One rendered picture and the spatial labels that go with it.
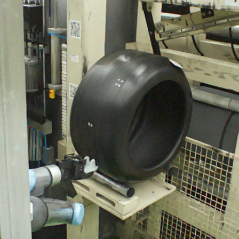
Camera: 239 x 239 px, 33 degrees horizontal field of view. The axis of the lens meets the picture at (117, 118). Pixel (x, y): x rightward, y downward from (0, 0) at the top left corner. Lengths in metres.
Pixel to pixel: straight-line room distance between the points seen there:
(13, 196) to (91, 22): 1.54
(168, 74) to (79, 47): 0.43
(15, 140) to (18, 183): 0.03
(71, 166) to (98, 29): 0.65
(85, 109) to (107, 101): 0.11
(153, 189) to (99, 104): 0.59
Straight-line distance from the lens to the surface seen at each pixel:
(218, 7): 1.66
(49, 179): 1.45
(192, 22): 1.89
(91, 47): 1.82
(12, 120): 0.27
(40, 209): 1.09
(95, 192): 1.80
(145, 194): 1.89
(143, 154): 1.95
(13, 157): 0.28
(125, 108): 1.49
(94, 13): 1.81
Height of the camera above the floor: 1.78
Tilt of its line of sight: 21 degrees down
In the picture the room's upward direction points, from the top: 3 degrees clockwise
